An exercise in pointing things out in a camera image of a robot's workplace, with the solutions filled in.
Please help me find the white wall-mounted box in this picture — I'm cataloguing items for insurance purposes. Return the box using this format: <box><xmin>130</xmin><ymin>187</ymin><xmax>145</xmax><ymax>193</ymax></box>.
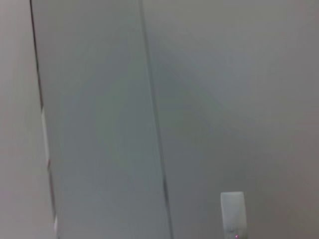
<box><xmin>220</xmin><ymin>191</ymin><xmax>247</xmax><ymax>239</ymax></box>

